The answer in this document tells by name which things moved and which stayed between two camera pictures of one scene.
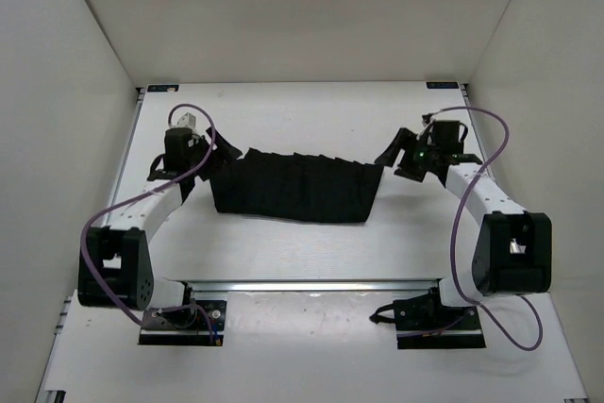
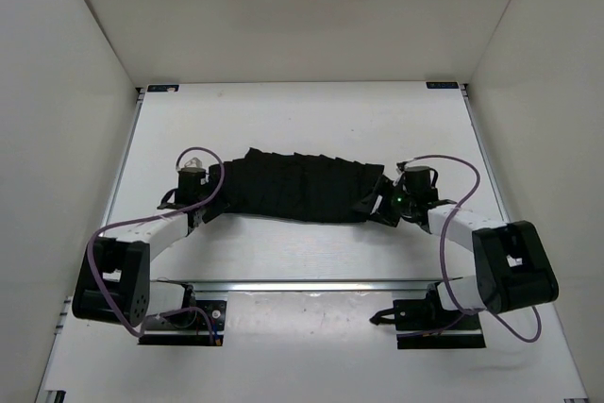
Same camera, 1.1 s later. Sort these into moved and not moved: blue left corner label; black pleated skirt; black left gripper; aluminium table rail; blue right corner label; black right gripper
Moved: black left gripper; black right gripper
Not moved: blue right corner label; blue left corner label; black pleated skirt; aluminium table rail
